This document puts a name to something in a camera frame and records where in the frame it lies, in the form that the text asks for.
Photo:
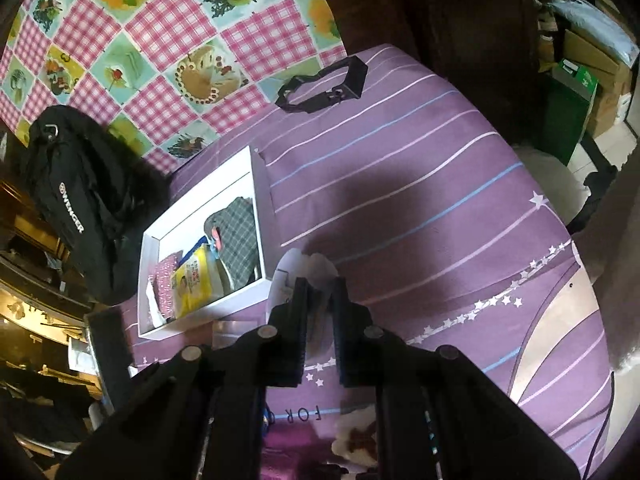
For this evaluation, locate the yellow tissue packet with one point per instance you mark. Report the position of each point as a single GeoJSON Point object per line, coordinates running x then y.
{"type": "Point", "coordinates": [196, 283]}

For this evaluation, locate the pink glitter pouch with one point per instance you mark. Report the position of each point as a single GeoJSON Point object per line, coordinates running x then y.
{"type": "Point", "coordinates": [162, 297]}

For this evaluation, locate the pink checkered picture cloth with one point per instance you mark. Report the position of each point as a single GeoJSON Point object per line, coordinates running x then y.
{"type": "Point", "coordinates": [167, 77]}

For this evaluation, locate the grey plaid slipper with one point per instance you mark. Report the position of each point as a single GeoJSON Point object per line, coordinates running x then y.
{"type": "Point", "coordinates": [232, 231]}

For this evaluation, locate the purple striped bed sheet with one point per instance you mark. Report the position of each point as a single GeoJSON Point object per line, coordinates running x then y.
{"type": "Point", "coordinates": [440, 230]}

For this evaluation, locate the purple glitter pump bottle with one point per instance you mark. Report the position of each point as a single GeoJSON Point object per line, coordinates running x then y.
{"type": "Point", "coordinates": [297, 455]}

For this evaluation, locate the green cardboard box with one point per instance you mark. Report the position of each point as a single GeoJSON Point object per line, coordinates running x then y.
{"type": "Point", "coordinates": [571, 91]}

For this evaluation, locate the black Wenger backpack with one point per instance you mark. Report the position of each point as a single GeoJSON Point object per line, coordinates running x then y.
{"type": "Point", "coordinates": [97, 195]}

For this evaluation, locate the white shallow cardboard box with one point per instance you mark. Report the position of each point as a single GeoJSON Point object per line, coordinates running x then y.
{"type": "Point", "coordinates": [183, 224]}

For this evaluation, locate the white plush toy dog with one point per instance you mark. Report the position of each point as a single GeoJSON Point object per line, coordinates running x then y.
{"type": "Point", "coordinates": [356, 438]}

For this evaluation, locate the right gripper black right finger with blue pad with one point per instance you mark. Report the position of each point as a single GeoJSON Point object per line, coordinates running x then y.
{"type": "Point", "coordinates": [438, 416]}

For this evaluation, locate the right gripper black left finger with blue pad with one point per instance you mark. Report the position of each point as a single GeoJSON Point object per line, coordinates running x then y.
{"type": "Point", "coordinates": [201, 414]}

